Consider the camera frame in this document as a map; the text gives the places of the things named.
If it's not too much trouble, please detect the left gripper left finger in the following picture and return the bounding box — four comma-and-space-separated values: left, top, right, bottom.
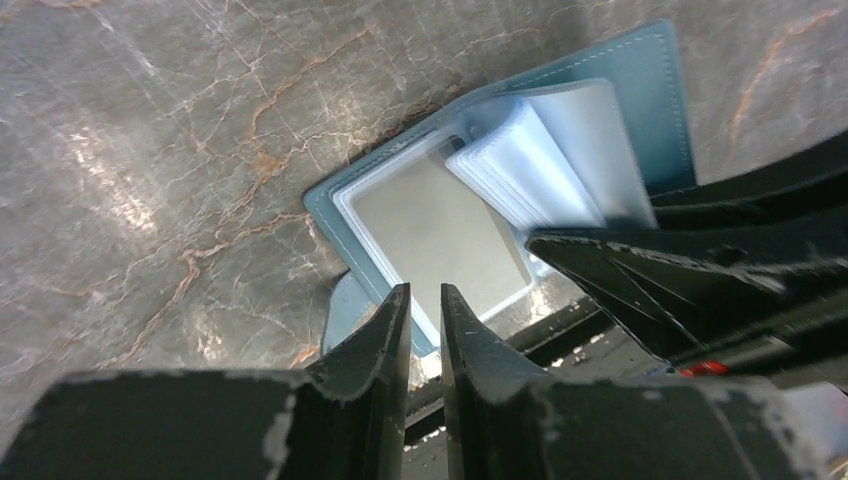
1, 284, 411, 479

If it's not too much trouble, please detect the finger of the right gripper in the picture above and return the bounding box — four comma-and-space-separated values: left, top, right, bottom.
527, 211, 847, 371
651, 132, 847, 229

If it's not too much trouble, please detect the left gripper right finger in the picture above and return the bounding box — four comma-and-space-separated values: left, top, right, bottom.
441, 284, 828, 479

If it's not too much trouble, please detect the blue leather card holder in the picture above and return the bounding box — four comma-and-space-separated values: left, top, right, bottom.
304, 20, 696, 356

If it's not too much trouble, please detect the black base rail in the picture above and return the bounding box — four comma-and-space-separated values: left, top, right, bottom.
401, 298, 667, 479

